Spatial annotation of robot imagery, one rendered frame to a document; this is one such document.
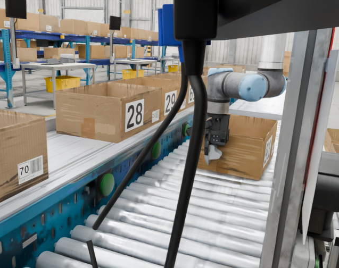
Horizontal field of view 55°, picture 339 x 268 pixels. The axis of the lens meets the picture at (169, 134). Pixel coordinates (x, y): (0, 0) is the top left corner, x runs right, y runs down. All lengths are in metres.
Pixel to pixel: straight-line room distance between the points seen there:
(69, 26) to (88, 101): 7.33
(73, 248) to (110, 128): 0.50
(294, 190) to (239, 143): 0.85
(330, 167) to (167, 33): 0.31
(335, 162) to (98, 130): 0.90
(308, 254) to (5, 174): 0.62
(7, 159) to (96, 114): 0.51
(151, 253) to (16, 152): 0.40
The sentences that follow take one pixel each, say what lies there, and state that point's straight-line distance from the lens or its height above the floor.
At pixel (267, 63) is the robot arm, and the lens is 1.21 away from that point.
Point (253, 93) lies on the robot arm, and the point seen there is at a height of 1.10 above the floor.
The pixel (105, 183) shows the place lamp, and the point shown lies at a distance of 1.02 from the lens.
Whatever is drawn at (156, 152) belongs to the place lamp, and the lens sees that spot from 1.35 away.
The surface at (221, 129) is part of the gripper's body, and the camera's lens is 1.23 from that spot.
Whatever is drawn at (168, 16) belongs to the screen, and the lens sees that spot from 0.31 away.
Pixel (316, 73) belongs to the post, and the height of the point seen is 1.22.
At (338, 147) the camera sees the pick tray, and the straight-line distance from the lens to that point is 1.65.
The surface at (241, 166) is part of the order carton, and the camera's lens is 1.32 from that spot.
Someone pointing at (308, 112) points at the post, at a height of 1.17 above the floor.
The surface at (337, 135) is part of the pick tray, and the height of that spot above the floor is 0.81.
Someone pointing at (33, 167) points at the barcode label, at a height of 0.93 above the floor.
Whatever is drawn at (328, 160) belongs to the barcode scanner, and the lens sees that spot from 0.53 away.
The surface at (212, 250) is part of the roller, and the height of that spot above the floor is 0.75.
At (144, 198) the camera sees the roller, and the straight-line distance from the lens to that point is 1.10.
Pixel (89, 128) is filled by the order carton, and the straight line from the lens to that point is 1.26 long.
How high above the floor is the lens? 1.24
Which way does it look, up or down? 15 degrees down
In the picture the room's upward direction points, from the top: 3 degrees clockwise
